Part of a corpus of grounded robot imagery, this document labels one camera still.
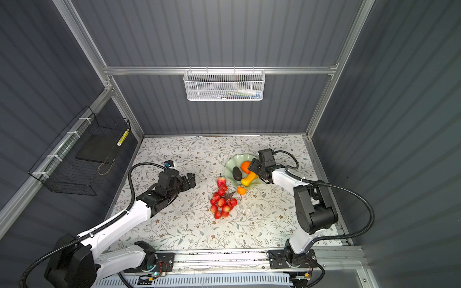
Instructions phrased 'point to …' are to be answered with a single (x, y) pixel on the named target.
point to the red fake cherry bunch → (222, 203)
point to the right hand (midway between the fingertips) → (256, 167)
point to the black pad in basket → (100, 148)
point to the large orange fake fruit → (245, 165)
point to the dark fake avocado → (237, 173)
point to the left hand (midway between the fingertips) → (187, 177)
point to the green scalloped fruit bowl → (236, 160)
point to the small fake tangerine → (241, 190)
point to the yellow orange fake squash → (250, 177)
